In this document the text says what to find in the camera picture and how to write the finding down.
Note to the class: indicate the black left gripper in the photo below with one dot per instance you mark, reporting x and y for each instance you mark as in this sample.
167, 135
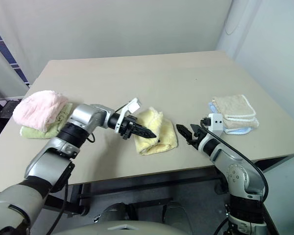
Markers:
127, 127

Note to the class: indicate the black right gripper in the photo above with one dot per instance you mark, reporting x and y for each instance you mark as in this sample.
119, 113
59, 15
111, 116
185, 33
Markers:
199, 134

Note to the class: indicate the yellow fluffy towel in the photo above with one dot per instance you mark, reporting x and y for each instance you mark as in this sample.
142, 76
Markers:
161, 132

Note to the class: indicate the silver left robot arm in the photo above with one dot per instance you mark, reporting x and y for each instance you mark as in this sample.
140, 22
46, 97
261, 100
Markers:
39, 166

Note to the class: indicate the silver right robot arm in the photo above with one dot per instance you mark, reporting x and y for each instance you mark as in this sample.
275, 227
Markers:
235, 171

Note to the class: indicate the light blue folded towel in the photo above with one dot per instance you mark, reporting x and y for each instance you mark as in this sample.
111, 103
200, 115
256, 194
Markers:
237, 132

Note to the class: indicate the beige towel with white trim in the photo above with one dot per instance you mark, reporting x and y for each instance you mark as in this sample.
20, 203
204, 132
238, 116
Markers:
245, 124
232, 105

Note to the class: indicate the pink folded towel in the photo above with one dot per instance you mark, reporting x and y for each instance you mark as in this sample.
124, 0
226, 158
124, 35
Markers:
39, 107

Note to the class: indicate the green folded towel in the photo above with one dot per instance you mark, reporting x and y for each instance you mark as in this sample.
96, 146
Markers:
34, 133

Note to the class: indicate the dark rounded shape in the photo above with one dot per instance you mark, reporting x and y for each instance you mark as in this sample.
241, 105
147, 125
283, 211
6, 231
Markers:
175, 211
117, 211

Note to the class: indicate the silver robot torso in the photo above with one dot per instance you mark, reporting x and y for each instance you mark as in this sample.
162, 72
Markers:
137, 230

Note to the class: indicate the black stand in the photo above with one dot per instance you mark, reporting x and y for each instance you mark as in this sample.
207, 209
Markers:
7, 110

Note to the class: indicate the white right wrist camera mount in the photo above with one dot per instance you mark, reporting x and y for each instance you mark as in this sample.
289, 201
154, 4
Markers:
216, 124

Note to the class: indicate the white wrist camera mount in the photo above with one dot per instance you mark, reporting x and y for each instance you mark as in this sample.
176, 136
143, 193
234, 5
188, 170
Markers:
216, 124
134, 105

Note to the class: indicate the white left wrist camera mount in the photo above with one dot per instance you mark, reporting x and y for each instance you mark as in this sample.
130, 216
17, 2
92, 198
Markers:
134, 105

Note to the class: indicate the black metal table frame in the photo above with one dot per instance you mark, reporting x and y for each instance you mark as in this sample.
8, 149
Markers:
149, 181

